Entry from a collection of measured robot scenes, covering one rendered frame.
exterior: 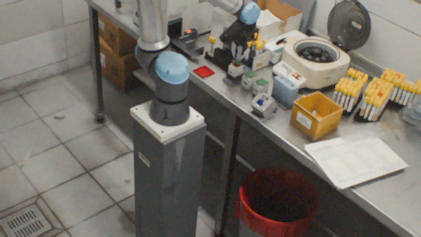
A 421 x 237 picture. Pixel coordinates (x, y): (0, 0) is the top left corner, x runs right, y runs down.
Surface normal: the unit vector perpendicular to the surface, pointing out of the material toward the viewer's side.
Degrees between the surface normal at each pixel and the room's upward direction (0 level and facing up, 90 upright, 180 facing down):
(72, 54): 90
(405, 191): 0
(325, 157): 1
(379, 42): 90
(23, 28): 90
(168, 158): 90
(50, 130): 0
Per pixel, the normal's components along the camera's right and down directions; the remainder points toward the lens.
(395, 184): 0.07, -0.78
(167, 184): 0.65, 0.51
